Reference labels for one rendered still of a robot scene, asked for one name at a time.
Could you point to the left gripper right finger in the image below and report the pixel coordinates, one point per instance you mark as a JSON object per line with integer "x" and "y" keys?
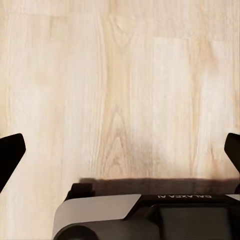
{"x": 232, "y": 149}

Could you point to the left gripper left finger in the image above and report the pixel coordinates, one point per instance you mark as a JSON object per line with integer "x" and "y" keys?
{"x": 12, "y": 149}

